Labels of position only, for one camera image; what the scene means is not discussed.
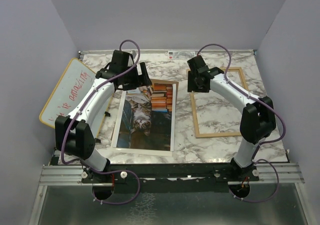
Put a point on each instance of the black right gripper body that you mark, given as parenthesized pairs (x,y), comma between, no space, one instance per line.
(192,84)

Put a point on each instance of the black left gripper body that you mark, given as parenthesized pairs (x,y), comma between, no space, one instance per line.
(130,80)

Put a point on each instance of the light wooden picture frame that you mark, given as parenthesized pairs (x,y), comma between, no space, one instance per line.
(213,116)

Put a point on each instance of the cat and books photo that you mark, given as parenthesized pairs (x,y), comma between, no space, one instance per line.
(139,130)

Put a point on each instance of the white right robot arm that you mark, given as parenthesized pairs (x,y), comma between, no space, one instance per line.
(257,118)

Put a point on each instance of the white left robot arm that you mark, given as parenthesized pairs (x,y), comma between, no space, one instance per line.
(73,132)

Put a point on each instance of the white sticker label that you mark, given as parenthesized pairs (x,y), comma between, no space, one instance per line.
(180,54)

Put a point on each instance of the yellow-rimmed whiteboard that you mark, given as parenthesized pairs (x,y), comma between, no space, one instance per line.
(71,89)

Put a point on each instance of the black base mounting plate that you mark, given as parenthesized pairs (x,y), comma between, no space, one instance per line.
(171,177)

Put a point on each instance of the brown frame backing board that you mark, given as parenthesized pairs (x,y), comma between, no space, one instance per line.
(163,95)

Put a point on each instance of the aluminium back rail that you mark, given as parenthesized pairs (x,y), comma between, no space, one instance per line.
(165,51)

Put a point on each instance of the aluminium rail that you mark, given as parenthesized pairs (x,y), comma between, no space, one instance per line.
(165,51)
(288,173)

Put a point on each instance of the aluminium front rail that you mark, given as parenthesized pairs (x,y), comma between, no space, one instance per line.
(288,173)

